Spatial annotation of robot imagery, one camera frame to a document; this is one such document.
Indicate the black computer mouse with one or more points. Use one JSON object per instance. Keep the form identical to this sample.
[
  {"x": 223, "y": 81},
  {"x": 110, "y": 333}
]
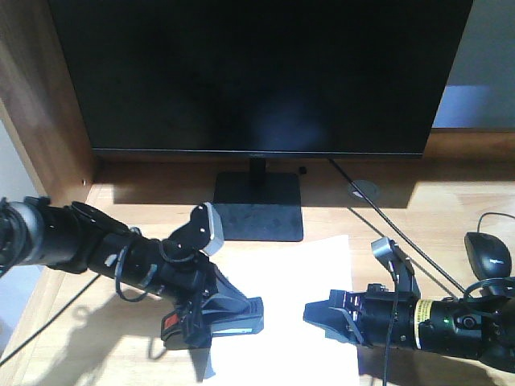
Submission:
[{"x": 488, "y": 256}]

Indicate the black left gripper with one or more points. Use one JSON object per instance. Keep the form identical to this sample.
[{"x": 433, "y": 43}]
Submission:
[{"x": 172, "y": 268}]

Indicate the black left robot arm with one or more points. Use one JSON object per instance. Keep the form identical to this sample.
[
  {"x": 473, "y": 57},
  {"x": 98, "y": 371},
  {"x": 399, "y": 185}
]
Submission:
[{"x": 78, "y": 238}]

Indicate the wooden desk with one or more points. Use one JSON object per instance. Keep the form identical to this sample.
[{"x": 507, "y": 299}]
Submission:
[{"x": 102, "y": 340}]

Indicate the white paper sheets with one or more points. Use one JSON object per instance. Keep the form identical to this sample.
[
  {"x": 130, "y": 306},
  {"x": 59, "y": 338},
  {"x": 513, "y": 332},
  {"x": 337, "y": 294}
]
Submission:
[{"x": 288, "y": 351}]

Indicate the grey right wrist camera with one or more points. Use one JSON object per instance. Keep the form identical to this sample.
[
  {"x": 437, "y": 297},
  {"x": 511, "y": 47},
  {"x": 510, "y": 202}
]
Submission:
[{"x": 397, "y": 263}]

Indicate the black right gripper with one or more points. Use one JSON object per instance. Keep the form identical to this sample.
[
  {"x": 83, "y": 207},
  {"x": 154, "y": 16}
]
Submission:
[{"x": 373, "y": 309}]

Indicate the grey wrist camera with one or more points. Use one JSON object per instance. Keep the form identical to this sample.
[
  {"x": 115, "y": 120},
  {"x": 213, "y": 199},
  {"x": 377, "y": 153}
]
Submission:
[
  {"x": 206, "y": 230},
  {"x": 397, "y": 263}
]

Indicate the black monitor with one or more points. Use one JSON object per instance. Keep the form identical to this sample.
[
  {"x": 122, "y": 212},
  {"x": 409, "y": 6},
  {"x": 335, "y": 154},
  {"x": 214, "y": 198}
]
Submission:
[{"x": 259, "y": 79}]

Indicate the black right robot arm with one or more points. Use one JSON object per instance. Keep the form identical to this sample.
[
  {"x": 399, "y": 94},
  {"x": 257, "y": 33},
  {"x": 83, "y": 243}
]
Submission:
[{"x": 479, "y": 326}]

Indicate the black stapler orange label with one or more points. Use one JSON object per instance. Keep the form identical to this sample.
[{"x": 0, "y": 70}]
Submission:
[{"x": 172, "y": 326}]

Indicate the grey desk cable grommet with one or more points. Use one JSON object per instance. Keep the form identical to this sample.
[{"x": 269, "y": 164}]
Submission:
[{"x": 361, "y": 189}]

